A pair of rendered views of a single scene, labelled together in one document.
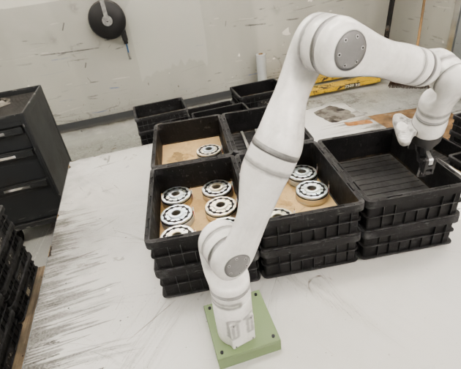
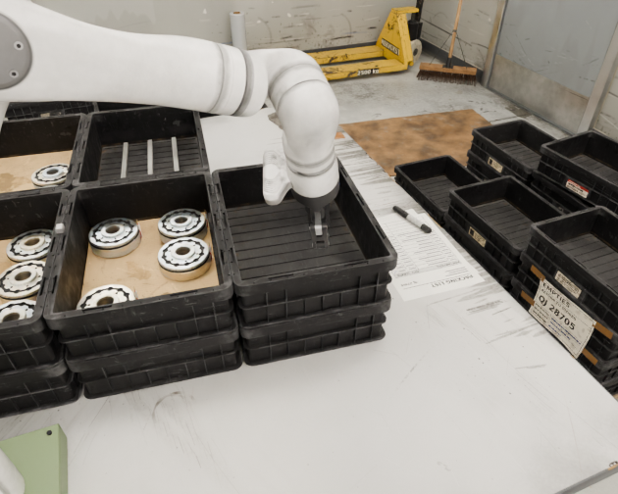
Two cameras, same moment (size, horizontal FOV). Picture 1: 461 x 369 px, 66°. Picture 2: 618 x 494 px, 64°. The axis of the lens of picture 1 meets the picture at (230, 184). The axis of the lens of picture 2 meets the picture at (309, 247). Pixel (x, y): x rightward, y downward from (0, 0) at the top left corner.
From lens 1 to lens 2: 0.40 m
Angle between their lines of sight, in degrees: 10
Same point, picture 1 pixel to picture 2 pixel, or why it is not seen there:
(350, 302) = (207, 439)
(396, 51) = (131, 55)
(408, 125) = (281, 171)
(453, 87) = (297, 122)
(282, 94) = not seen: outside the picture
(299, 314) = (121, 462)
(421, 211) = (330, 296)
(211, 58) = (160, 13)
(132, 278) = not seen: outside the picture
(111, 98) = not seen: outside the picture
